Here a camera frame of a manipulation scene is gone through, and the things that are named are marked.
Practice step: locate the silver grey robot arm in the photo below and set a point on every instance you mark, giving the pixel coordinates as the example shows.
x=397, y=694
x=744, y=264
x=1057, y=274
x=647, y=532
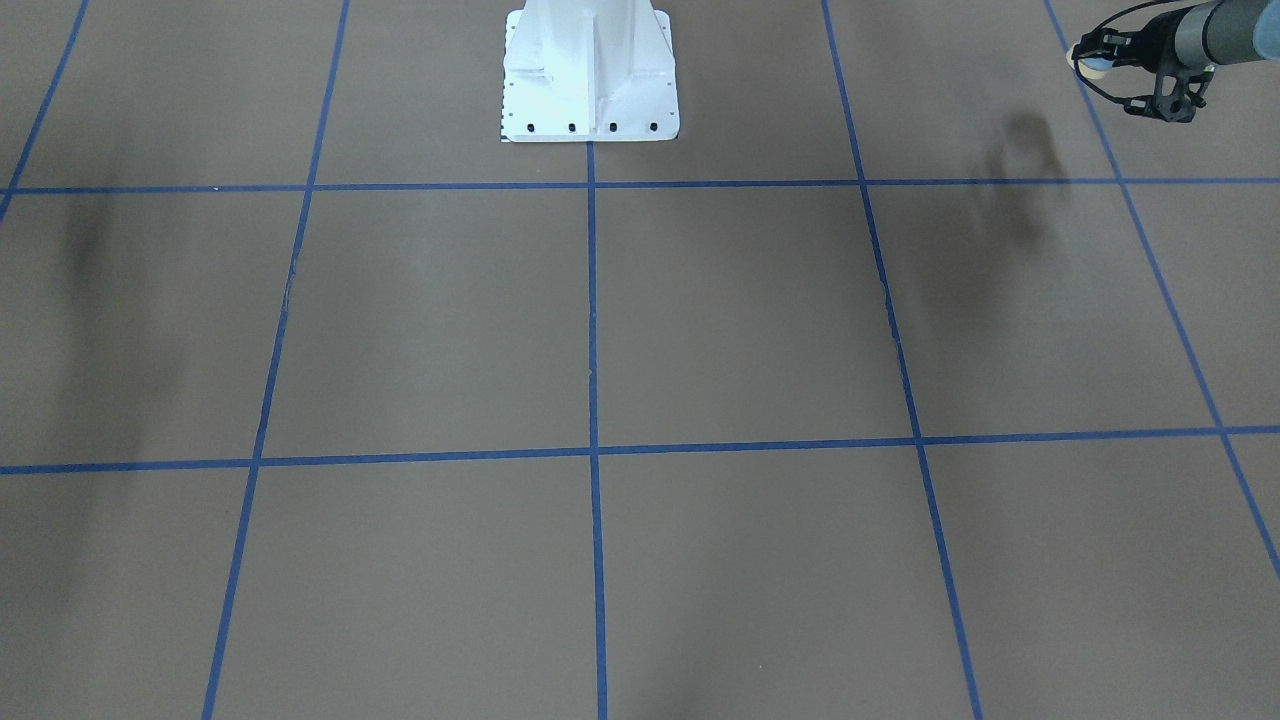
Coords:
x=1212, y=34

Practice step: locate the white pedestal column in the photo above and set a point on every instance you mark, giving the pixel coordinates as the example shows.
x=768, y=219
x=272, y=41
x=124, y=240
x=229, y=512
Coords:
x=589, y=72

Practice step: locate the blue and cream bell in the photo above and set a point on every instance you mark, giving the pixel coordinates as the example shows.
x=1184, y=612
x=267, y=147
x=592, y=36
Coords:
x=1089, y=67

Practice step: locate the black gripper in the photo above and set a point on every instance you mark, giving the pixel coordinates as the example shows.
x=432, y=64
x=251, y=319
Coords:
x=1142, y=47

